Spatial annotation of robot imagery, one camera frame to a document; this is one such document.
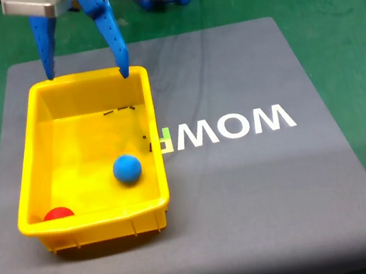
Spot silver camera box, blue mount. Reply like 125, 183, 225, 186
0, 0, 75, 25

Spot red ball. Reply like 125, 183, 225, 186
41, 204, 76, 223

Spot blue ball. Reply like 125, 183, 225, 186
110, 152, 144, 186

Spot grey mat with white letters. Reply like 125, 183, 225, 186
0, 1, 366, 274

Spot yellow plastic bin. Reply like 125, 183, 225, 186
0, 61, 177, 259

